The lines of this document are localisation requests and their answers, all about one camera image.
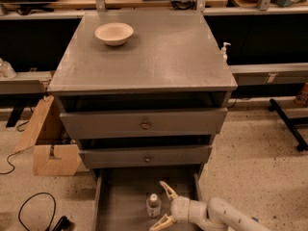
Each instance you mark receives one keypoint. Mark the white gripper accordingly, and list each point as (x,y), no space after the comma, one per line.
(180,209)

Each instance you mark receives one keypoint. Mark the clear plastic water bottle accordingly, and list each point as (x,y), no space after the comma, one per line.
(153,205)

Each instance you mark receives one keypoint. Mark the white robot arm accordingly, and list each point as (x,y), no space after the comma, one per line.
(215,215)

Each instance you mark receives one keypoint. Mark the grey bottom drawer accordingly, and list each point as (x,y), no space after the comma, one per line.
(121,194)

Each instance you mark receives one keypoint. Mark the grey drawer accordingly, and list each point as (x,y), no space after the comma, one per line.
(121,194)
(146,156)
(149,123)

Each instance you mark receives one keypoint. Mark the grey top drawer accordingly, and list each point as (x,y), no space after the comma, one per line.
(149,123)

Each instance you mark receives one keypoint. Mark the grey middle drawer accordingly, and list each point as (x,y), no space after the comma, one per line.
(146,156)

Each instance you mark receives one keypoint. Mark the grey drawer cabinet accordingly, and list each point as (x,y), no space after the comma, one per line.
(171,62)

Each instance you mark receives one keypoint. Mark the white pump dispenser bottle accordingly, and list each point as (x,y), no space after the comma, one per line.
(224,51)

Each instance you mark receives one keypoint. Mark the orange bottle on floor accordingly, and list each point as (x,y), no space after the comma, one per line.
(302,96)

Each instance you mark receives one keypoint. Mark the notched wooden block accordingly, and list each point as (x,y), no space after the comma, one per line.
(56,160)

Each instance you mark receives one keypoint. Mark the black table leg stand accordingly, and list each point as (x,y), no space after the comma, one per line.
(291,124)

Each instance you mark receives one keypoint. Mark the wooden board leaning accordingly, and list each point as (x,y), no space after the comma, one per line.
(31,133)

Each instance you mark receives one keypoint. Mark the white paper bowl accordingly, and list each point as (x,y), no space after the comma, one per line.
(114,34)

